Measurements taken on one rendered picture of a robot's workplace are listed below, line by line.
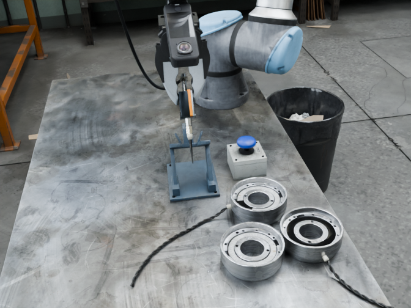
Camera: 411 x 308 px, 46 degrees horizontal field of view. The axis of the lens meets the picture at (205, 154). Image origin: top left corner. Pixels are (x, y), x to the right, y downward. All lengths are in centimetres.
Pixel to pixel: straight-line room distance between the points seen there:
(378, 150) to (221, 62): 158
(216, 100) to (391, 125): 179
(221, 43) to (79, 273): 65
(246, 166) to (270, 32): 34
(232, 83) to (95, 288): 67
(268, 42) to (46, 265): 68
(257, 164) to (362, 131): 186
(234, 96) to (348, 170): 130
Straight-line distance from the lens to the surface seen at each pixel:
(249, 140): 100
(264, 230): 84
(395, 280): 197
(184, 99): 88
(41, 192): 106
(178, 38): 79
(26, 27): 410
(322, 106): 229
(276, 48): 115
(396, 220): 223
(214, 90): 127
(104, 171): 108
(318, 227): 86
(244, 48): 118
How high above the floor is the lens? 139
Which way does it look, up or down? 33 degrees down
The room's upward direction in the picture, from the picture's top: 3 degrees counter-clockwise
